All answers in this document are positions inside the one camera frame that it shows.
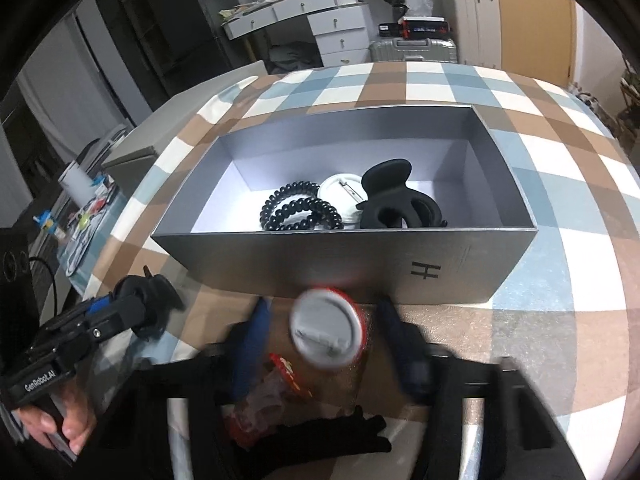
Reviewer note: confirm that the checkered tablecloth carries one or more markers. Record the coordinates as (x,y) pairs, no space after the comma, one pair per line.
(550,210)

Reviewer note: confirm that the dark grey refrigerator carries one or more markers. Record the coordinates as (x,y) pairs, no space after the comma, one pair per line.
(185,20)

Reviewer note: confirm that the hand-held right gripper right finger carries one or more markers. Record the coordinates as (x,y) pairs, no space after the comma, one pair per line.
(405,355)

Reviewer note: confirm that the white desk with drawers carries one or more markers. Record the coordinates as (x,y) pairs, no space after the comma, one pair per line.
(330,20)

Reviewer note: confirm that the silver suitcase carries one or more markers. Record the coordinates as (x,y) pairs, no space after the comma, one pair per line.
(415,51)

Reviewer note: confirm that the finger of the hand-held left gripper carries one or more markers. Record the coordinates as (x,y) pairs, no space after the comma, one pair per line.
(100,305)
(107,327)

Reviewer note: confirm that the black and red box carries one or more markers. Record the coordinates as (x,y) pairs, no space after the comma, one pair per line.
(425,26)

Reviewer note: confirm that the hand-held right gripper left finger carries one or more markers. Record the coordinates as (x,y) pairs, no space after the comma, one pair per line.
(250,350)

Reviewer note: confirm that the dark grey bag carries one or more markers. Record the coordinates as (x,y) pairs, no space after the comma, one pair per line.
(292,57)

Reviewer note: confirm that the grey ottoman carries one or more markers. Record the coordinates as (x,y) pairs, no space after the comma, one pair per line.
(150,135)

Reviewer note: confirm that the red rimmed round badge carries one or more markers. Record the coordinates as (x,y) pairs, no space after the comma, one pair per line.
(325,327)

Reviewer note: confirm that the white round badge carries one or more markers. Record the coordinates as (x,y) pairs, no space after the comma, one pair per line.
(345,189)

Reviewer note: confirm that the tan wooden door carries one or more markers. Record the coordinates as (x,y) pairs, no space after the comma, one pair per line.
(530,20)

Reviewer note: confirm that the small black box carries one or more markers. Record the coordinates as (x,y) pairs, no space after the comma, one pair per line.
(389,30)

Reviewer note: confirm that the dark wardrobe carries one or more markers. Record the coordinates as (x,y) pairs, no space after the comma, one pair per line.
(125,25)

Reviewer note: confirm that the silver grey cardboard box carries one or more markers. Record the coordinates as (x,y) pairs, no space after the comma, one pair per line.
(300,260)

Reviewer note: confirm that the person's left hand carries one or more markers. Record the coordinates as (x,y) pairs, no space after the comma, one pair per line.
(75,412)

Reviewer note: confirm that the white suitcase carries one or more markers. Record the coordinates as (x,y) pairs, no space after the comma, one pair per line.
(472,20)

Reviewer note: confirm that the white bottle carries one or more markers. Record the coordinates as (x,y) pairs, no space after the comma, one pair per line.
(77,185)

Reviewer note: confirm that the wooden shoe rack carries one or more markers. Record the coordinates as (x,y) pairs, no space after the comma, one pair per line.
(631,100)

